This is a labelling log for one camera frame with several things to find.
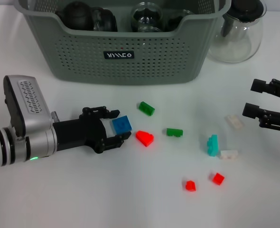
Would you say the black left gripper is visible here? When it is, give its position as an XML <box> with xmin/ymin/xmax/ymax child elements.
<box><xmin>52</xmin><ymin>105</ymin><xmax>132</xmax><ymax>154</ymax></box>

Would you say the green sloped brick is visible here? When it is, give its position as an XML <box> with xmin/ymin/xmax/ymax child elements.
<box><xmin>138</xmin><ymin>101</ymin><xmax>156</xmax><ymax>116</ymax></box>

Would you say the glass teapot black lid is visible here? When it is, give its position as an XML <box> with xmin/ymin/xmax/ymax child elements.
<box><xmin>207</xmin><ymin>0</ymin><xmax>268</xmax><ymax>64</ymax></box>

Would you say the dark clay teapot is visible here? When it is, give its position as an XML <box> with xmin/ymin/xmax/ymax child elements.
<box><xmin>56</xmin><ymin>1</ymin><xmax>93</xmax><ymax>31</ymax></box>

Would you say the teal brick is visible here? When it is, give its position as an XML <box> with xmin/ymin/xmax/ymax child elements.
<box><xmin>206</xmin><ymin>134</ymin><xmax>219</xmax><ymax>157</ymax></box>

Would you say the small red square brick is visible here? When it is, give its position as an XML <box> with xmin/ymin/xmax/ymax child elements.
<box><xmin>210</xmin><ymin>172</ymin><xmax>225</xmax><ymax>185</ymax></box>

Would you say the green notched brick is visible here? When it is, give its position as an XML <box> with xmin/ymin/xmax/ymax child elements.
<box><xmin>166</xmin><ymin>127</ymin><xmax>184</xmax><ymax>138</ymax></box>

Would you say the orange-red wedge brick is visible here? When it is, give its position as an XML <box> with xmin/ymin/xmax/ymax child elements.
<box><xmin>135</xmin><ymin>130</ymin><xmax>155</xmax><ymax>148</ymax></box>

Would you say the white two-stud brick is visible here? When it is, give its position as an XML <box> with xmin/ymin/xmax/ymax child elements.
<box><xmin>224</xmin><ymin>114</ymin><xmax>245</xmax><ymax>131</ymax></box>

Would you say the small red rounded brick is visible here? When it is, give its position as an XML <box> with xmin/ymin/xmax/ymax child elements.
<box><xmin>184</xmin><ymin>180</ymin><xmax>197</xmax><ymax>192</ymax></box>

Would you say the grey perforated storage bin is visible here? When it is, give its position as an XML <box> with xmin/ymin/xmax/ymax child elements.
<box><xmin>13</xmin><ymin>0</ymin><xmax>233</xmax><ymax>86</ymax></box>

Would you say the blue square brick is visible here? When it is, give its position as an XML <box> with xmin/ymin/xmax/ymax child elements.
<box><xmin>111</xmin><ymin>115</ymin><xmax>133</xmax><ymax>134</ymax></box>

